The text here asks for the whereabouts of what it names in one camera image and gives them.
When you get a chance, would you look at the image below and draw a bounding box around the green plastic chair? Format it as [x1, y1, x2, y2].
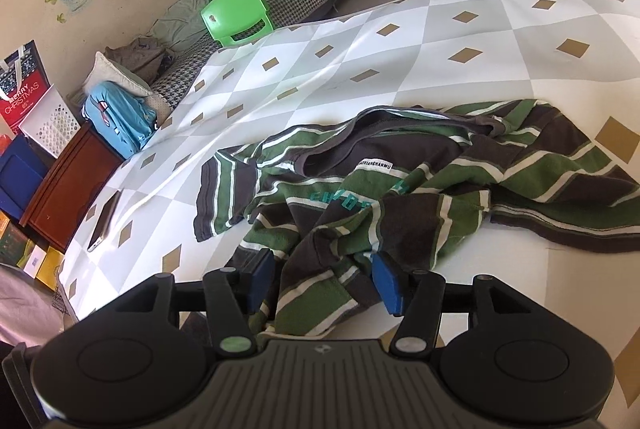
[201, 0, 274, 47]

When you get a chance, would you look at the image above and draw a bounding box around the white grey diamond tablecloth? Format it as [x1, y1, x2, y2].
[61, 0, 639, 352]

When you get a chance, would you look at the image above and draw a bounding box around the red christmas gift bag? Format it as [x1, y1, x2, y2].
[0, 40, 50, 134]

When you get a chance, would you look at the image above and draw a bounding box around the blue cartoon garment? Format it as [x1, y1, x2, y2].
[81, 82, 157, 160]

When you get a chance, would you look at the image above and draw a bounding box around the grey garment on sofa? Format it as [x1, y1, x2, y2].
[104, 36, 172, 85]

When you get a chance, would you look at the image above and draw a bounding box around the white grey pillow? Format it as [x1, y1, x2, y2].
[81, 51, 172, 126]

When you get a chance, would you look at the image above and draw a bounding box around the gold smartphone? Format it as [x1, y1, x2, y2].
[87, 191, 122, 253]

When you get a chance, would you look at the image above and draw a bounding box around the houndstooth covered sofa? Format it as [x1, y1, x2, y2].
[149, 0, 336, 108]

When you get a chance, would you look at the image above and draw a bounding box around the white perforated storage basket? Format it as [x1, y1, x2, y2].
[20, 87, 80, 158]

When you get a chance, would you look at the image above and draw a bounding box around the green black striped shirt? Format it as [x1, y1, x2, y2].
[194, 99, 639, 337]

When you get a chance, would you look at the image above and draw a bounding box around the blue storage box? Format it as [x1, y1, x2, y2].
[0, 134, 48, 220]

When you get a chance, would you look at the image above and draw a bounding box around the dark red wooden cabinet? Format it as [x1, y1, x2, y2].
[20, 123, 124, 253]

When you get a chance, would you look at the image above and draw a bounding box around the sage green blanket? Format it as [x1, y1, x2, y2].
[148, 0, 212, 53]

